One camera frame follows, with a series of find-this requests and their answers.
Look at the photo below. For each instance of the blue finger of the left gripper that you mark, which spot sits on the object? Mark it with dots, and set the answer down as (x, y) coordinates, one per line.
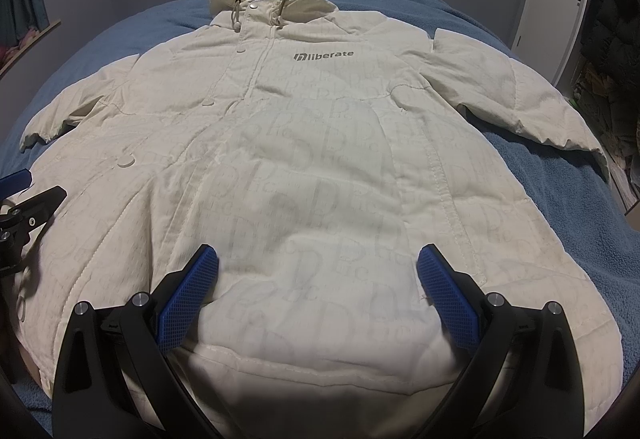
(18, 223)
(16, 182)

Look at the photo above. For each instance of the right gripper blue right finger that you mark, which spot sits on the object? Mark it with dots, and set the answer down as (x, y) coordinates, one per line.
(452, 293)

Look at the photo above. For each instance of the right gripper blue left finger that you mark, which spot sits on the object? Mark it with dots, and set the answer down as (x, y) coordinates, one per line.
(180, 295)

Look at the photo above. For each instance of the cream hooded padded coat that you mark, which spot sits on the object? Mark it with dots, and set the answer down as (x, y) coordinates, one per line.
(300, 179)

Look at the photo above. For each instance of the wooden window sill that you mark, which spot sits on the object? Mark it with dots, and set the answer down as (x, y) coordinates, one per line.
(9, 56)

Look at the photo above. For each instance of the blue fleece bed blanket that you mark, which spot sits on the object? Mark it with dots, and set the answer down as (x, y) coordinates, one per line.
(550, 199)

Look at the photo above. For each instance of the white wardrobe with drawers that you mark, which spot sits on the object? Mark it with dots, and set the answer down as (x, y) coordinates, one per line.
(606, 90)

